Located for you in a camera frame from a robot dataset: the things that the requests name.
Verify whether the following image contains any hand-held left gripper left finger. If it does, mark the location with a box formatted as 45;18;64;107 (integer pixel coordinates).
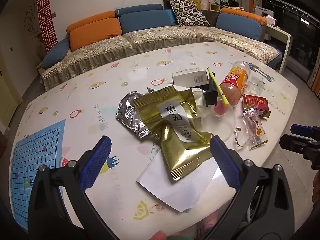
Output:
27;135;121;240

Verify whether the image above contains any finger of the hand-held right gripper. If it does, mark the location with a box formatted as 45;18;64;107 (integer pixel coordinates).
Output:
279;134;310;159
290;124;317;138

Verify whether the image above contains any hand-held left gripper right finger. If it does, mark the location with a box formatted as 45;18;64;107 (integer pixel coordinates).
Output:
200;135;296;240

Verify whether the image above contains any gold snack packet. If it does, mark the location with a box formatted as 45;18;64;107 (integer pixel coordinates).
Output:
132;85;217;183

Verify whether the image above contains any small white wrapper strip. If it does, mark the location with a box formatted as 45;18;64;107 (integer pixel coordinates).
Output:
233;127;245;151

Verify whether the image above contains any clear plastic dish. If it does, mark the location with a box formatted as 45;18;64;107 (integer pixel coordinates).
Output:
200;107;237;143

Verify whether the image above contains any clear printed wrapper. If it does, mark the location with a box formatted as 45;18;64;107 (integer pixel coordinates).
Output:
241;108;268;151

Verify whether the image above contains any red cigarette box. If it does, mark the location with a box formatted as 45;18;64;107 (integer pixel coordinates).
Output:
243;94;271;118

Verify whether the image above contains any pink candy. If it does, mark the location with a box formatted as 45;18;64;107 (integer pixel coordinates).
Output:
212;103;227;115

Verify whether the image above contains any silver foil packet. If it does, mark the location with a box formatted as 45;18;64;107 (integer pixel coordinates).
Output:
116;87;157;141

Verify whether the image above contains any white paper sheet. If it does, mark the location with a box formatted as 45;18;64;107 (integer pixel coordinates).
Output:
136;149;224;213

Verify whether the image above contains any crumpled clear plastic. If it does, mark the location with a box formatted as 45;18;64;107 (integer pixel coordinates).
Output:
249;76;266;93

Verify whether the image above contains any dark blue case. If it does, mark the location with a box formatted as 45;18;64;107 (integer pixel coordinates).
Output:
203;76;221;108

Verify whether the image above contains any blue grid sheet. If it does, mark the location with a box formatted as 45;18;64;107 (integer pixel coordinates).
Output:
11;119;66;222

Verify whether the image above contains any yellow-green pen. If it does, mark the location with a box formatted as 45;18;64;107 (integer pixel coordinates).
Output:
207;68;229;106

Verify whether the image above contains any orange label plastic bottle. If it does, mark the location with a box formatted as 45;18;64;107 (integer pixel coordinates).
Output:
219;60;251;108

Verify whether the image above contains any white barcode box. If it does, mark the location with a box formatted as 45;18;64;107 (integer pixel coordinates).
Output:
172;67;209;88

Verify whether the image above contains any white side table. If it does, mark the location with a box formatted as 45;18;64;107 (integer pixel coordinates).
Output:
264;26;292;73

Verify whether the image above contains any blue sofa armrest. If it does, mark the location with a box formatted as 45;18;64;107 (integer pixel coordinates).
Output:
41;38;70;70

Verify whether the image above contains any blue sofa cushion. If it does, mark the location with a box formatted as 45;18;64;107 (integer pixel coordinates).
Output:
120;9;172;34
216;12;262;41
115;3;163;18

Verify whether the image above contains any white cardboard box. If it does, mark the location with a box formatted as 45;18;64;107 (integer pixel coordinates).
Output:
256;7;277;27

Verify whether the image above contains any orange sofa cushion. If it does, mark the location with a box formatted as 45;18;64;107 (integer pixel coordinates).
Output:
70;18;123;52
66;11;118;34
221;7;268;26

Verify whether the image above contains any sofa with gold quilted cover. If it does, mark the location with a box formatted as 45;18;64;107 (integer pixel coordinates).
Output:
41;3;281;92

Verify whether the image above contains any light blue cushion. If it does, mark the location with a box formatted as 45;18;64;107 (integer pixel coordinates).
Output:
165;9;179;26

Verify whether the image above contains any circle patterned pillow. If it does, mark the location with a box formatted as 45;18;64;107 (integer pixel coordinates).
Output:
167;0;210;27

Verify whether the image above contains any red wall decoration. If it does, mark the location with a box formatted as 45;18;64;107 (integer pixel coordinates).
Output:
37;0;59;53

